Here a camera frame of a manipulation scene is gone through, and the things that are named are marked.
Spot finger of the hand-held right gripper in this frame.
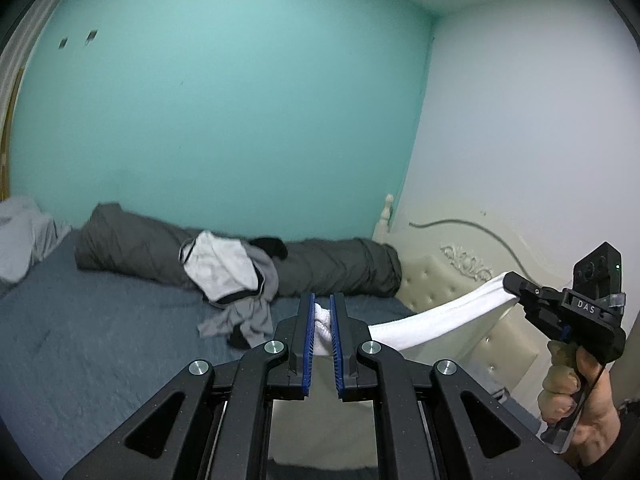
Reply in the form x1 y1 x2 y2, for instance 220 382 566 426
502 271 542 302

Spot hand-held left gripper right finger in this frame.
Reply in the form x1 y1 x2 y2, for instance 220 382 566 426
330 292 581 480

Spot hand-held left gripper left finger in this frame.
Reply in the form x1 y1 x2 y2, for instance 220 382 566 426
62 292 317 480

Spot white shirt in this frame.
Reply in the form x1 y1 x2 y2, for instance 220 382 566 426
270 271 521 471

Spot person's right forearm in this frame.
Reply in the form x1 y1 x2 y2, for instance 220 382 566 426
577 400 640 480

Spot person's right hand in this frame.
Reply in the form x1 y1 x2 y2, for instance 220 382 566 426
537 342 623 466

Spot grey crumpled garment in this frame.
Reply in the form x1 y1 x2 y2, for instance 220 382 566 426
197 245 281 348

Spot black cloth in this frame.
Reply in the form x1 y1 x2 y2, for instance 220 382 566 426
247 236 288 261
226 322 252 350

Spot cream tufted headboard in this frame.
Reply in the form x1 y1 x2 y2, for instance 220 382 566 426
372 192 556 421

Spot white shorts with black trim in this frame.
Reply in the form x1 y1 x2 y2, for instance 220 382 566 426
180 230 266 307

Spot dark grey rolled duvet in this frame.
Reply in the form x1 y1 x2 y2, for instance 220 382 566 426
75 202 403 298

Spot bed with blue sheet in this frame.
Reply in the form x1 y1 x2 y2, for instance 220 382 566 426
0 230 541 480

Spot light grey cloth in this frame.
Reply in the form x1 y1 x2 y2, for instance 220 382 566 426
0 196 73 283

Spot white gold door frame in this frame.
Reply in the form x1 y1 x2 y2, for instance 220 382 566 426
0 0 76 201

